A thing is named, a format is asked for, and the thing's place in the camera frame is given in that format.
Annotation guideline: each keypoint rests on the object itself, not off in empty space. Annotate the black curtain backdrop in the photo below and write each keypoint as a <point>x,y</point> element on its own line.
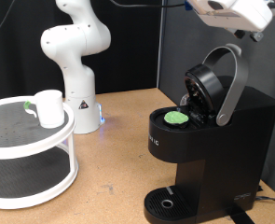
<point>127,46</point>

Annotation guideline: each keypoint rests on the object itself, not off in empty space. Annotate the grey partition panel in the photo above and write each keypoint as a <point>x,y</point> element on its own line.
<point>267,62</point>

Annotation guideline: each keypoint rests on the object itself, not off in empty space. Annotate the white two-tier turntable shelf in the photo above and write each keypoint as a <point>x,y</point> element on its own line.
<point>12,130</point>

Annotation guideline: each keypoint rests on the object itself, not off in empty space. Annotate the black Keurig coffee machine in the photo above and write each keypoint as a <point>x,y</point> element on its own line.
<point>236,140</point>

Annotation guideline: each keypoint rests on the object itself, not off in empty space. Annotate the gripper finger with green tape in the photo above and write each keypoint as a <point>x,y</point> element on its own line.
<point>239,33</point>
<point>256,36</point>

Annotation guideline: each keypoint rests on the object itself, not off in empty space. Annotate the coffee pod with green lid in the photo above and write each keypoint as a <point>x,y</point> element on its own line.
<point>176,117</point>

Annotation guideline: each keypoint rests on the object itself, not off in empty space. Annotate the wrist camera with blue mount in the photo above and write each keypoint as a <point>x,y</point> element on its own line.
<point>188,6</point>

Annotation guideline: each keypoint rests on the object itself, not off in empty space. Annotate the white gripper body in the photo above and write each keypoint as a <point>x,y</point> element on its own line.
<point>245,18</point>

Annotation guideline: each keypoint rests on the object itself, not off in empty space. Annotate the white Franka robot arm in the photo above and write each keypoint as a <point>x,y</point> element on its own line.
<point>75,46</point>

